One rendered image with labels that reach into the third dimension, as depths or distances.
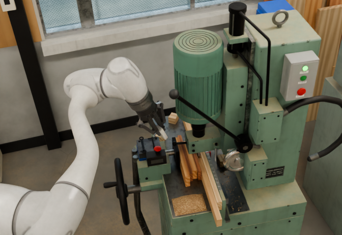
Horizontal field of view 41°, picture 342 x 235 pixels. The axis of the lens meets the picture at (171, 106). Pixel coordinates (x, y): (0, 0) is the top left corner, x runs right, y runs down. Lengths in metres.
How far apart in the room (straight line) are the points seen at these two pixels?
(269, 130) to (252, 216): 0.45
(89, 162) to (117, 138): 2.18
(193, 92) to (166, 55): 1.65
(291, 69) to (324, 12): 1.63
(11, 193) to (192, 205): 0.79
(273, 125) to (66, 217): 0.82
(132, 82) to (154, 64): 1.78
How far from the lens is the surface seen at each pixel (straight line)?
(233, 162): 1.81
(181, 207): 1.79
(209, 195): 1.80
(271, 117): 1.63
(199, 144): 1.84
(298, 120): 1.81
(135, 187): 2.00
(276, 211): 1.99
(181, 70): 1.57
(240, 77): 1.63
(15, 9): 2.81
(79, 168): 1.26
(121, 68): 1.47
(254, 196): 2.00
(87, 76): 1.56
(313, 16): 3.22
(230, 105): 1.70
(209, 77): 1.58
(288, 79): 1.58
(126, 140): 3.42
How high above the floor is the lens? 2.33
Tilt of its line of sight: 39 degrees down
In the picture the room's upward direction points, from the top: 3 degrees counter-clockwise
